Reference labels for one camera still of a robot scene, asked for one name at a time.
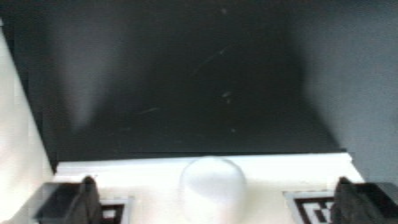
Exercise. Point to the white front fence rail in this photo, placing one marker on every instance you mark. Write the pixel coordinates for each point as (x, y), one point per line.
(25, 169)

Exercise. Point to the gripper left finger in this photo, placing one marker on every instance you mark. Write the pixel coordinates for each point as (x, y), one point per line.
(71, 206)

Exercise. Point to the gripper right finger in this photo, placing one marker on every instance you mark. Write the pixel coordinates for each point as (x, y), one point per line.
(365, 203)

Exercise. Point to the white drawer box front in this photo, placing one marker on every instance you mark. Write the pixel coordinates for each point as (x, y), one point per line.
(212, 190)

